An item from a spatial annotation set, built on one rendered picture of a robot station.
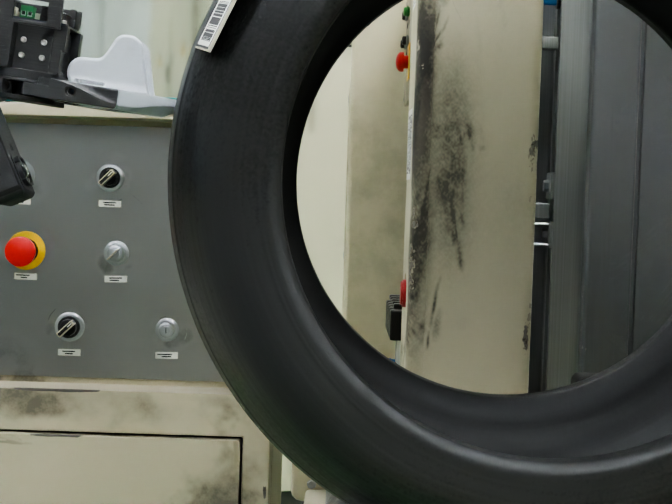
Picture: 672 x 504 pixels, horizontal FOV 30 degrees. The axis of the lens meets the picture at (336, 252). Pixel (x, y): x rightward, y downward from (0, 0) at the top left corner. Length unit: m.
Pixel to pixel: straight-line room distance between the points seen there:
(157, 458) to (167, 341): 0.16
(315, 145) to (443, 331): 3.18
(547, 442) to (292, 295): 0.39
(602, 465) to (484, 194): 0.45
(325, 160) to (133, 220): 2.80
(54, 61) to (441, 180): 0.45
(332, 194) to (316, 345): 3.58
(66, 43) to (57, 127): 0.70
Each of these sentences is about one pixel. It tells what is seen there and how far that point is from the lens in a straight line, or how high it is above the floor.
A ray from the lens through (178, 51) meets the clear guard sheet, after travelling 1.67.
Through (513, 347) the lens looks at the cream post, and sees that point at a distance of 1.31.
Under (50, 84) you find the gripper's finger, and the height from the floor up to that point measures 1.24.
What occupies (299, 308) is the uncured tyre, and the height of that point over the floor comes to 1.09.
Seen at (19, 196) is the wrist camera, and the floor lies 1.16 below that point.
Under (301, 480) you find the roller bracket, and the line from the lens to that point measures 1.30.
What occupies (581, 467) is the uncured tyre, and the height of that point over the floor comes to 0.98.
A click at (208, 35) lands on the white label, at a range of 0.92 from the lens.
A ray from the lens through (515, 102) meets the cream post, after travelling 1.30.
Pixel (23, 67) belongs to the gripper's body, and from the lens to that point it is 1.02.
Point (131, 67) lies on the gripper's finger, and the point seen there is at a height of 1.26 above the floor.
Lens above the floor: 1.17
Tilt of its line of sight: 3 degrees down
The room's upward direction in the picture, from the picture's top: 2 degrees clockwise
